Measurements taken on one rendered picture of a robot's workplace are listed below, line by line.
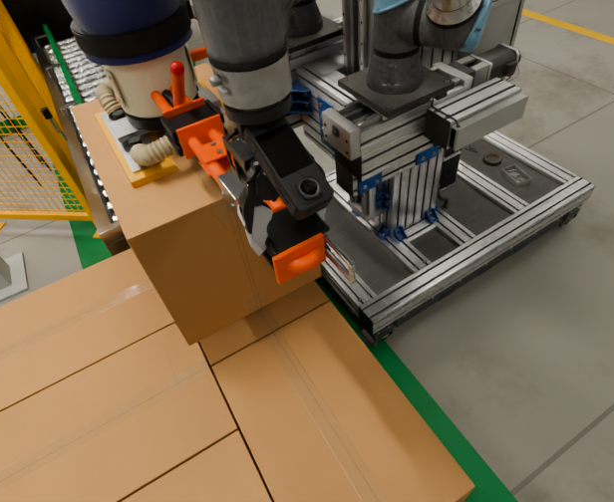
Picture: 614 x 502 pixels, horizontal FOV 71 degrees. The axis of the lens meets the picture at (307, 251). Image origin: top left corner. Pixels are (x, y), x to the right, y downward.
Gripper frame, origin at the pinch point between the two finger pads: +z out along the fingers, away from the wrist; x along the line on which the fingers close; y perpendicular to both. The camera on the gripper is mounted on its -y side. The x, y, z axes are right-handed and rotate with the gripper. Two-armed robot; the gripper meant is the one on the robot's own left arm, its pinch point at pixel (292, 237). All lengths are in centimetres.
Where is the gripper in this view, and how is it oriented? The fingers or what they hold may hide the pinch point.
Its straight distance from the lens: 57.9
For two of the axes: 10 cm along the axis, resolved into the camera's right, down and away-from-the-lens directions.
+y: -5.2, -6.1, 5.9
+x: -8.5, 4.6, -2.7
